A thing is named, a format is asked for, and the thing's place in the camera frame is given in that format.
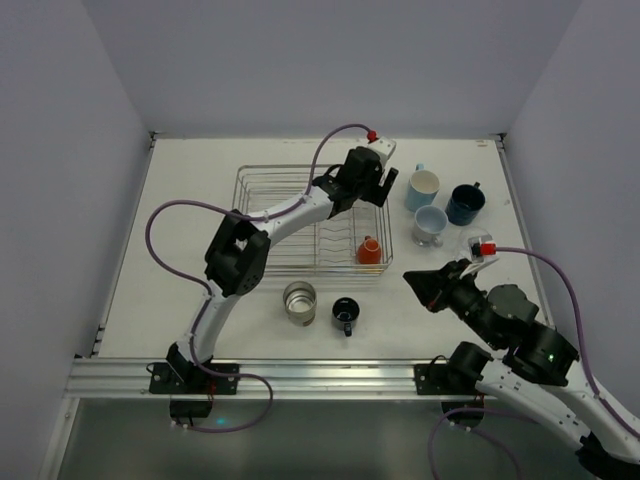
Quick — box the light blue mug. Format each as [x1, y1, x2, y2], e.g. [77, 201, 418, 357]
[404, 163, 440, 212]

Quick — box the pale blue small cup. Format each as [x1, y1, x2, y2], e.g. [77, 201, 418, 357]
[412, 205, 448, 248]

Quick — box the orange small cup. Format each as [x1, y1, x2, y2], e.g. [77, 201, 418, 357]
[356, 236, 382, 265]

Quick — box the large dark blue mug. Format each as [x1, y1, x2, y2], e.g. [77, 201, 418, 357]
[445, 182, 486, 226]

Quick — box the small dark blue cup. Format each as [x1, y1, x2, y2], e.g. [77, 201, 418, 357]
[331, 297, 360, 338]

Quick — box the beige brown cup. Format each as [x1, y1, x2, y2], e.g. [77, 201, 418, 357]
[283, 281, 317, 327]

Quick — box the clear glass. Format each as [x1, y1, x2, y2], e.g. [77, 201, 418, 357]
[453, 226, 493, 260]

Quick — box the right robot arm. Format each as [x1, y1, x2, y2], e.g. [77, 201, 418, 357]
[403, 259, 639, 479]

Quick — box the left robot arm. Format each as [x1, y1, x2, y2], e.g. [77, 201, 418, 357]
[166, 137, 398, 384]

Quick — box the right black control box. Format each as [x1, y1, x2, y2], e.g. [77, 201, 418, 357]
[441, 399, 484, 428]

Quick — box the black control box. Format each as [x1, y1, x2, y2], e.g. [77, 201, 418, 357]
[169, 400, 212, 426]
[441, 399, 484, 428]

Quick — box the left black control box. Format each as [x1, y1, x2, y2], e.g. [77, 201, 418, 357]
[169, 400, 212, 426]

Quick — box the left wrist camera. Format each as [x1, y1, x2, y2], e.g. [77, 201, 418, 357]
[366, 137, 397, 166]

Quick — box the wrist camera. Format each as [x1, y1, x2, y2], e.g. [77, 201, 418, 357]
[366, 137, 397, 166]
[461, 235, 499, 277]

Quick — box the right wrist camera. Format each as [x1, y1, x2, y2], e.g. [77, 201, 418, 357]
[461, 235, 499, 277]

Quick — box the wire dish rack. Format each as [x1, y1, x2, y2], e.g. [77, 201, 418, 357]
[232, 164, 393, 277]

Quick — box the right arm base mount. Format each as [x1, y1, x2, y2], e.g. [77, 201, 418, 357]
[413, 353, 482, 396]

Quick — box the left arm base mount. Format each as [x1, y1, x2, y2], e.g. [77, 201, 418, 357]
[146, 362, 240, 396]

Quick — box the aluminium rail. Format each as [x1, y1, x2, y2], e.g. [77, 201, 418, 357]
[63, 358, 476, 401]

